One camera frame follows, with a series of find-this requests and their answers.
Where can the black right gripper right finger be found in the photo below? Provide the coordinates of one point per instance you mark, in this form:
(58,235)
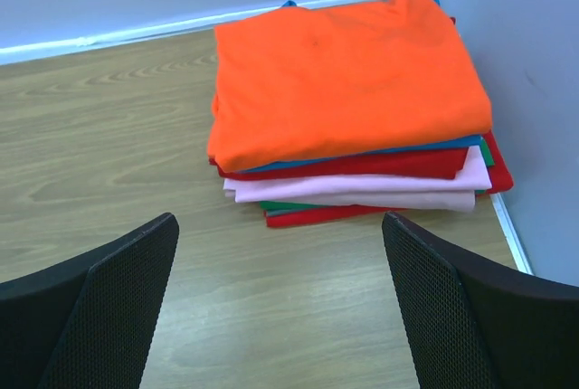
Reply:
(474,323)

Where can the orange folded t-shirt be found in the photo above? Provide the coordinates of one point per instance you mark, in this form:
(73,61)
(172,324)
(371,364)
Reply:
(302,84)

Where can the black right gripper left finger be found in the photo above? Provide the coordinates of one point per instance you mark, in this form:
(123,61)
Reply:
(88,322)

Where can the light pink folded t-shirt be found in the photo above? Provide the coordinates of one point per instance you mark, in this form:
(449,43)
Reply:
(407,192)

